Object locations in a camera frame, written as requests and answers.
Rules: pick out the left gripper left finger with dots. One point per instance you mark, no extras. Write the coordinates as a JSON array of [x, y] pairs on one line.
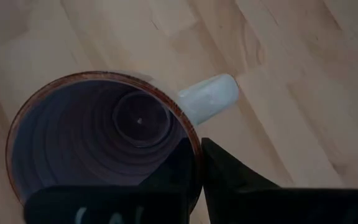
[[104, 205]]

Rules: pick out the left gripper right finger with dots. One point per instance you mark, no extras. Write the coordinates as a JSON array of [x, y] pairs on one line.
[[259, 205]]

